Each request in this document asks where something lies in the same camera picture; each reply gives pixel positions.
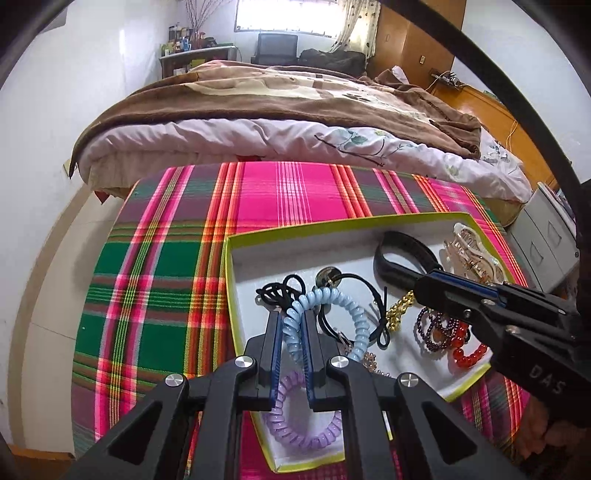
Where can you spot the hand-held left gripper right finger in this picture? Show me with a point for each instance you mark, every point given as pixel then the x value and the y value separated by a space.
pixel 308 360

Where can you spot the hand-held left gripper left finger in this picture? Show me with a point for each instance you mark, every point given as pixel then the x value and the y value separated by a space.
pixel 275 350

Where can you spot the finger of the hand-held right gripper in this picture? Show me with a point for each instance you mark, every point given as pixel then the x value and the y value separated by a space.
pixel 461 282
pixel 448 302

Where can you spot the rhinestone hair clip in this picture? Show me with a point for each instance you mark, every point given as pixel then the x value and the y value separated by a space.
pixel 369 362

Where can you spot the black headband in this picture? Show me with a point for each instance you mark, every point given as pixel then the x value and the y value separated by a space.
pixel 383 265

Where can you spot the white tray with green rim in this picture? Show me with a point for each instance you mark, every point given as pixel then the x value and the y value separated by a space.
pixel 258 263

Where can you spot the person's right hand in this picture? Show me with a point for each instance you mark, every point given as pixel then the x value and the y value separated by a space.
pixel 531 427

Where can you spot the clear amber hair claw clip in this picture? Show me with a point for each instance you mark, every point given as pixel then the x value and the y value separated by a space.
pixel 475 263

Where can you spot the grey drawer cabinet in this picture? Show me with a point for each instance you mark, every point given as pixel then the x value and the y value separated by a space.
pixel 540 240

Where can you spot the pink green plaid tablecloth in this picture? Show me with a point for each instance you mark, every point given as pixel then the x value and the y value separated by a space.
pixel 161 277

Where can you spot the power strip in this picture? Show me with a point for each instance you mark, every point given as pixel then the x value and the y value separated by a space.
pixel 445 79

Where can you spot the white pillow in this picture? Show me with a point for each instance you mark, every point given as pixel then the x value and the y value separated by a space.
pixel 400 74

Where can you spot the white floral quilt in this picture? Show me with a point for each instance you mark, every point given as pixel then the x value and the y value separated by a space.
pixel 231 138

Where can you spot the wooden wardrobe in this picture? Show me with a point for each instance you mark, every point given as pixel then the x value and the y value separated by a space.
pixel 415 41

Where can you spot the bed with brown blanket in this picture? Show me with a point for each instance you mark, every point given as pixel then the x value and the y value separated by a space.
pixel 231 101

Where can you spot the dark brown cloth heap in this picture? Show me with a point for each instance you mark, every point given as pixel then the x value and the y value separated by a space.
pixel 332 60

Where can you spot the patterned curtain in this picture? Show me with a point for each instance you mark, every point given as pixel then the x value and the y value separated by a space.
pixel 355 23

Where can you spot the black chair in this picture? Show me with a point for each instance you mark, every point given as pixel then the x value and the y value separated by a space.
pixel 277 46

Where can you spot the wooden desk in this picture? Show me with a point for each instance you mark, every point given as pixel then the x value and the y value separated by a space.
pixel 198 53

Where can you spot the window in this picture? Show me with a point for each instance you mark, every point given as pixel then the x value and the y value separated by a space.
pixel 286 16

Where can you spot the clutter of desk bottles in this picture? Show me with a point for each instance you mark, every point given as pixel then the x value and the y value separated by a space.
pixel 184 41

